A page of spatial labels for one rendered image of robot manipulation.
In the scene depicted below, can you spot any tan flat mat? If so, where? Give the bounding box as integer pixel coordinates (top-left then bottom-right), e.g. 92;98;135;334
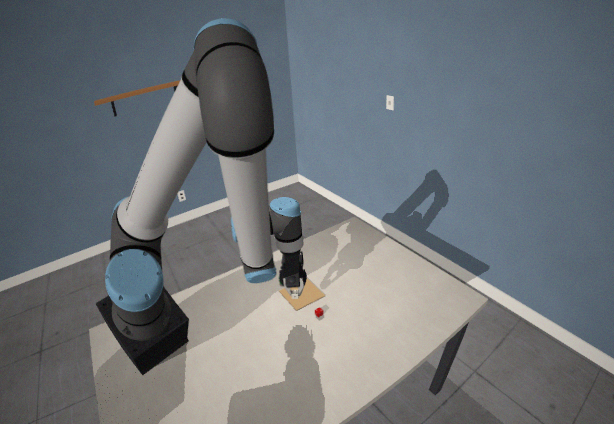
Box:
279;279;324;311

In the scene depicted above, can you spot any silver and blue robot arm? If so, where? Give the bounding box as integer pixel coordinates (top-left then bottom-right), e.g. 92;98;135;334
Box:
105;18;303;341

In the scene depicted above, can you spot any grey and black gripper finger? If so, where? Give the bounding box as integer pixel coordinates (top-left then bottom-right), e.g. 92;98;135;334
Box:
298;269;307;296
279;270;292;296

